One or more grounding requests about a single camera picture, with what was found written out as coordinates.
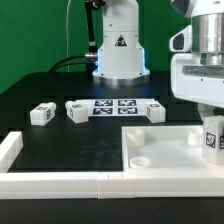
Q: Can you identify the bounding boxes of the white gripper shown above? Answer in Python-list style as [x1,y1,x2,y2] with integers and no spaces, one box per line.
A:
[171,53,224,120]

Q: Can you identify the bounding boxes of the white square tabletop tray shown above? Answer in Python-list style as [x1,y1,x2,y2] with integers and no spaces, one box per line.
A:
[122,125,224,177]

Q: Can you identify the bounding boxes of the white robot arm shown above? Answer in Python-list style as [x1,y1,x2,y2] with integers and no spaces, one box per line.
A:
[84,0,224,122]

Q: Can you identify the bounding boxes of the fiducial marker sheet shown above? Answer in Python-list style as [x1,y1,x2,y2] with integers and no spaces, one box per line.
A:
[77,98,154,117]

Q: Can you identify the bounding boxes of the white U-shaped fence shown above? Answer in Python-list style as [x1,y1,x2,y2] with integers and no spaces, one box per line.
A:
[0,132,224,199]

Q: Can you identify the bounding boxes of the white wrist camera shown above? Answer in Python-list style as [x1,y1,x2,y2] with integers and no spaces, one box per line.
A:
[169,25,192,52]

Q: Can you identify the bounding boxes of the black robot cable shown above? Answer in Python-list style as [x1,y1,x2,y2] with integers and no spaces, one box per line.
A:
[48,0,101,73]

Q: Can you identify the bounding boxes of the grey thin cable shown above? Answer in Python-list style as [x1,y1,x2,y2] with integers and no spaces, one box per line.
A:
[65,0,73,73]

